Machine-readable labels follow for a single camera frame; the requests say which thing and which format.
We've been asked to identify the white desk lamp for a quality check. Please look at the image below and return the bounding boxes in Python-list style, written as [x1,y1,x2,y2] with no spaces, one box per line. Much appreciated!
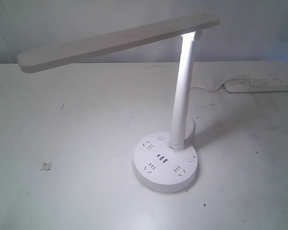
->
[17,13,220,194]

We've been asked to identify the white power strip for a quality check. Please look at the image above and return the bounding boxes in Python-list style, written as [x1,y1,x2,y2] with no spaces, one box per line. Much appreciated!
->
[223,73,288,93]

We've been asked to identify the white lamp power cable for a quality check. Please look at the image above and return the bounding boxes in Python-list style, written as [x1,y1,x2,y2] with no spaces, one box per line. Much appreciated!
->
[182,81,228,142]

